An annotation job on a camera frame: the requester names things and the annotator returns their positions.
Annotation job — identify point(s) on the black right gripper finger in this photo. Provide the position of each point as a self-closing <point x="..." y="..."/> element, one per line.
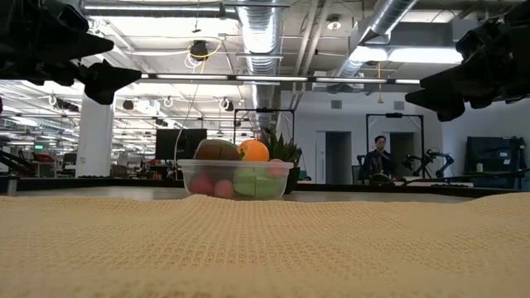
<point x="445" y="78"/>
<point x="443" y="103"/>

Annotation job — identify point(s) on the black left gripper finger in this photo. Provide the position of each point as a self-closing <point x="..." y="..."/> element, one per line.
<point x="107" y="83"/>
<point x="89" y="43"/>

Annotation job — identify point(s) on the brown toy kiwi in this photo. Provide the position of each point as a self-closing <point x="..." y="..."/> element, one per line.
<point x="215" y="151"/>

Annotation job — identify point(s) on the small red round toy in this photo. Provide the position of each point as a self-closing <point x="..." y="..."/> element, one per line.
<point x="201" y="185"/>

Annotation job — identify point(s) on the small pink toy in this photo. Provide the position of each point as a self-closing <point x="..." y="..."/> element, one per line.
<point x="224" y="188"/>

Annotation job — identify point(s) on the orange toy fruit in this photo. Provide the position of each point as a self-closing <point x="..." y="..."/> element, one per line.
<point x="253" y="151"/>

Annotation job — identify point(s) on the light green toy vegetable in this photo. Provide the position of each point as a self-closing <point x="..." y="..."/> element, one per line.
<point x="256" y="184"/>

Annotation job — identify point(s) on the black background robot arm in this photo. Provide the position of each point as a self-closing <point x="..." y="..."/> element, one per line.
<point x="430" y="161"/>

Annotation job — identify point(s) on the clear plastic tupperware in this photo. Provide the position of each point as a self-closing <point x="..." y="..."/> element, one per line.
<point x="236" y="182"/>

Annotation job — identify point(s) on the white building column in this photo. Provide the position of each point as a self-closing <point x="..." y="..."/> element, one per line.
<point x="95" y="140"/>

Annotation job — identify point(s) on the person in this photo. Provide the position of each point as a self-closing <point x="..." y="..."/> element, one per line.
<point x="377" y="159"/>

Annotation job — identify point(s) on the overhead light bar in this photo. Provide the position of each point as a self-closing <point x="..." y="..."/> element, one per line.
<point x="269" y="78"/>

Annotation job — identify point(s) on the succulent plant in black pot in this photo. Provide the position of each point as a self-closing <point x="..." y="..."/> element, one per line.
<point x="285" y="153"/>

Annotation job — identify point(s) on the yellow waffle cloth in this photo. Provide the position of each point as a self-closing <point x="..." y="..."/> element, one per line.
<point x="265" y="248"/>

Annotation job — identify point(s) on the black background gantry frame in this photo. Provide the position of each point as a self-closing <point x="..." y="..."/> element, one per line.
<point x="393" y="115"/>
<point x="265" y="110"/>

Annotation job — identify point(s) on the silver ventilation duct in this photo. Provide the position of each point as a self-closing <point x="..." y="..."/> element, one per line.
<point x="381" y="16"/>
<point x="261" y="41"/>

